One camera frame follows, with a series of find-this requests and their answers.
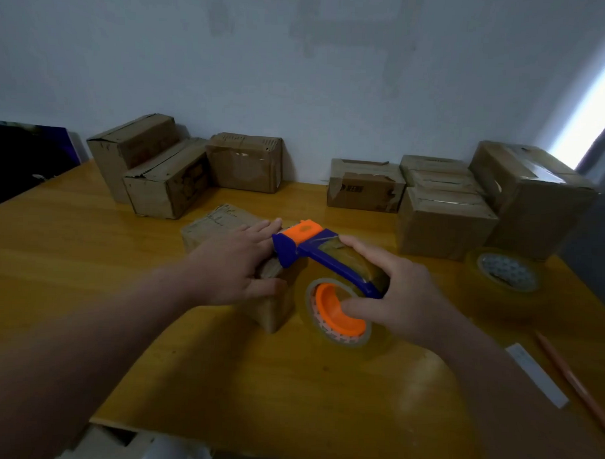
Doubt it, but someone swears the person's right hand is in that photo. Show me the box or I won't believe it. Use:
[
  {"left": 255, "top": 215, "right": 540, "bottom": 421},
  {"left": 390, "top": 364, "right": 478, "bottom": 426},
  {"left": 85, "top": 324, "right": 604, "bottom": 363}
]
[{"left": 335, "top": 234, "right": 464, "bottom": 350}]

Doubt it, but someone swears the person's left hand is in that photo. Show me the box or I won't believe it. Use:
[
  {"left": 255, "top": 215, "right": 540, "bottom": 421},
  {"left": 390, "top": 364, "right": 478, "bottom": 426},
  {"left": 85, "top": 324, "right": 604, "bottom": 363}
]
[{"left": 181, "top": 214, "right": 290, "bottom": 309}]

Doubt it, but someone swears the blue and orange tape dispenser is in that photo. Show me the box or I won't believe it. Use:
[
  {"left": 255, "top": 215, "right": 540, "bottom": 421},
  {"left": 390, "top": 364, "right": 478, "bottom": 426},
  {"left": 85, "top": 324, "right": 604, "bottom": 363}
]
[{"left": 268, "top": 218, "right": 394, "bottom": 340}]

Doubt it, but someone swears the small taped cardboard box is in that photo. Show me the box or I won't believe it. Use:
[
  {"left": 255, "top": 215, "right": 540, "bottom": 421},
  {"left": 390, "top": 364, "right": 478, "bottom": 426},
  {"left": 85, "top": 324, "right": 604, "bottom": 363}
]
[{"left": 176, "top": 202, "right": 310, "bottom": 335}]

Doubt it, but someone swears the person's right forearm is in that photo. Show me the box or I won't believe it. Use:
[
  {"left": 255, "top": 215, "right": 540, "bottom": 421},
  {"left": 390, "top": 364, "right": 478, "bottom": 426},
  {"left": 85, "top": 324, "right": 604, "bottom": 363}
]
[{"left": 426, "top": 311, "right": 605, "bottom": 459}]

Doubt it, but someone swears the person's left forearm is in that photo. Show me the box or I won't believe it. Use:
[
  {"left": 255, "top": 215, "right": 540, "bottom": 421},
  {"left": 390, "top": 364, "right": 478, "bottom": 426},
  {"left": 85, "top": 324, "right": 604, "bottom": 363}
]
[{"left": 0, "top": 250, "right": 210, "bottom": 459}]

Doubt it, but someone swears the clear packing tape roll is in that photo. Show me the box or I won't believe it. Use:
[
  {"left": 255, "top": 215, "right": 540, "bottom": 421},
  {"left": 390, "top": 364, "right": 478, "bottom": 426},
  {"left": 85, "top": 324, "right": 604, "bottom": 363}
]
[
  {"left": 303, "top": 276, "right": 375, "bottom": 349},
  {"left": 461, "top": 246, "right": 546, "bottom": 316}
]

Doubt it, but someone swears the plain taped cardboard box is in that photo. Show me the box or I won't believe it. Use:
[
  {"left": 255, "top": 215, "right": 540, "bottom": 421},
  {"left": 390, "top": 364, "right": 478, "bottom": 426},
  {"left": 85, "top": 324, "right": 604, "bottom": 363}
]
[{"left": 395, "top": 186, "right": 501, "bottom": 263}]

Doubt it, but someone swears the cardboard box with dark print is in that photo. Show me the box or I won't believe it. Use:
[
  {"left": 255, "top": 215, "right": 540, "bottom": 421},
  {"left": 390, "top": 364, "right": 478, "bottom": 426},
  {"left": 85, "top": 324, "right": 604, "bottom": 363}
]
[{"left": 326, "top": 158, "right": 408, "bottom": 214}]

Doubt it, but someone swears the cardboard box with corrugated edge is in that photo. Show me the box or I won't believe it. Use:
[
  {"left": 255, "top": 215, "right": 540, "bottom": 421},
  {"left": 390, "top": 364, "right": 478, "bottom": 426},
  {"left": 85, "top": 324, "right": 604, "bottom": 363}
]
[{"left": 204, "top": 132, "right": 285, "bottom": 194}]

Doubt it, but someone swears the long printed cardboard box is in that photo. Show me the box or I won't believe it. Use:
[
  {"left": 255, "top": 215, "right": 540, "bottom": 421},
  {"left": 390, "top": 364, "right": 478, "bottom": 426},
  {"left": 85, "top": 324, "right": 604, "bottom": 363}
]
[{"left": 122, "top": 135, "right": 213, "bottom": 221}]

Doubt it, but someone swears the flat taped cardboard box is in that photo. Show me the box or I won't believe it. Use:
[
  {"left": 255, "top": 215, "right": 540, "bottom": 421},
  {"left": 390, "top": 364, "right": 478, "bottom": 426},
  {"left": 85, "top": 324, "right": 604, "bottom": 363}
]
[{"left": 398, "top": 154, "right": 485, "bottom": 196}]

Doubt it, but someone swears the white rectangular strip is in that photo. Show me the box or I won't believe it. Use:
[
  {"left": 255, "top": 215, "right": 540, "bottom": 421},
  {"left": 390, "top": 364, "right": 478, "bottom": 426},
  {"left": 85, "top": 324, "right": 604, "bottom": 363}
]
[{"left": 503, "top": 342, "right": 572, "bottom": 410}]

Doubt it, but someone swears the tall worn cardboard box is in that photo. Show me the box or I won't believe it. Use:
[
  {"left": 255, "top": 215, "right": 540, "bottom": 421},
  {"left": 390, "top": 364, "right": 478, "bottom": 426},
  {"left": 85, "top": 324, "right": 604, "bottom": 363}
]
[{"left": 84, "top": 111, "right": 184, "bottom": 206}]

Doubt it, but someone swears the large glossy taped cardboard box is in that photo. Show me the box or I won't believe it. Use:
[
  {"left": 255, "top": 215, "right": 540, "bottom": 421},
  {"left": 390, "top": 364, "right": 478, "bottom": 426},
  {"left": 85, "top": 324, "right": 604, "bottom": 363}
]
[{"left": 465, "top": 140, "right": 601, "bottom": 263}]

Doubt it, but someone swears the white object under table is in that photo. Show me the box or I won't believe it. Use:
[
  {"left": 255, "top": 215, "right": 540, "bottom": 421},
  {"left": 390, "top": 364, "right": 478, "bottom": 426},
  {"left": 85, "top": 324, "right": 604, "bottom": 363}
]
[{"left": 52, "top": 422, "right": 214, "bottom": 459}]

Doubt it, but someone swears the orange pen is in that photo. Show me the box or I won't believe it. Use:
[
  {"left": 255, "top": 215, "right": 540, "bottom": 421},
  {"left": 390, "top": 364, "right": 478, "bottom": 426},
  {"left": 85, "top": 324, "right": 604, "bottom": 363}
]
[{"left": 530, "top": 330, "right": 605, "bottom": 437}]

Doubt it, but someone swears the grey curtain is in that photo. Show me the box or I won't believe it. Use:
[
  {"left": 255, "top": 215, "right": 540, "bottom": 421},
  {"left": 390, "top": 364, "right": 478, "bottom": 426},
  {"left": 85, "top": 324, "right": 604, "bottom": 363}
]
[{"left": 557, "top": 100, "right": 605, "bottom": 315}]

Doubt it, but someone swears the dark flat panel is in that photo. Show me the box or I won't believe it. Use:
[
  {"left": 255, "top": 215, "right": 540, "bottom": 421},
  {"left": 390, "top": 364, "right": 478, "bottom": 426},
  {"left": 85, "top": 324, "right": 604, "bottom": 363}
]
[{"left": 0, "top": 120, "right": 82, "bottom": 214}]

